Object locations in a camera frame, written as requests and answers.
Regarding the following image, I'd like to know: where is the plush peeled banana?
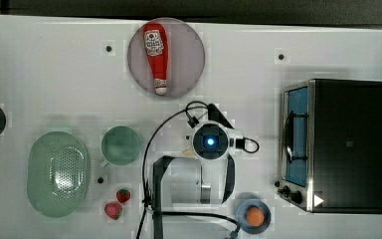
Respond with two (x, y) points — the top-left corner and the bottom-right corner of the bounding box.
(182, 149), (194, 156)

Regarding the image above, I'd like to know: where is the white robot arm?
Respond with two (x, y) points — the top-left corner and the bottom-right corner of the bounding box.
(150, 104), (245, 239)

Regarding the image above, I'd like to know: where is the green mug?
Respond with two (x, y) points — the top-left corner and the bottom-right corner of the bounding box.
(100, 126), (141, 167)

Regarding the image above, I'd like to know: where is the grey round plate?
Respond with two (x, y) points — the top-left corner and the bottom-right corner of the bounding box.
(127, 18), (205, 98)

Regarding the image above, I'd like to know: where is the plush red ketchup bottle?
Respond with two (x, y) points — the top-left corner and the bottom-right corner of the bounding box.
(143, 22), (169, 96)

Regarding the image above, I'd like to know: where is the red plush strawberry upper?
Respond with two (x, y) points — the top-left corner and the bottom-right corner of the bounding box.
(115, 189), (131, 203)

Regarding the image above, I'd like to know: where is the red plush strawberry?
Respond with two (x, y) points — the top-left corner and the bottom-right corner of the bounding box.
(104, 202), (122, 220)
(115, 189), (131, 203)

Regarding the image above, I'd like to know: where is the blue small plate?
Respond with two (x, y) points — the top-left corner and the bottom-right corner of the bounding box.
(236, 199), (272, 234)

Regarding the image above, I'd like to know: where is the orange plush fruit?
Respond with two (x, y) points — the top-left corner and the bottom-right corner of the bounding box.
(246, 207), (265, 227)

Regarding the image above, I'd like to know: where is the red plush strawberry lower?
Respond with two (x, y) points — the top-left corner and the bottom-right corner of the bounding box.
(104, 202), (122, 220)

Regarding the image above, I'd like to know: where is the green perforated colander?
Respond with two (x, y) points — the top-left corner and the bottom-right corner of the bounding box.
(27, 131), (91, 218)

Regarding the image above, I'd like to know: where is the silver toaster oven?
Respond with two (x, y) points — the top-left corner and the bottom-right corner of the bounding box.
(275, 79), (382, 214)

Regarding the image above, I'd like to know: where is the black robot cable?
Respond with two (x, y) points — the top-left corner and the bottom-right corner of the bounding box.
(134, 101), (261, 239)

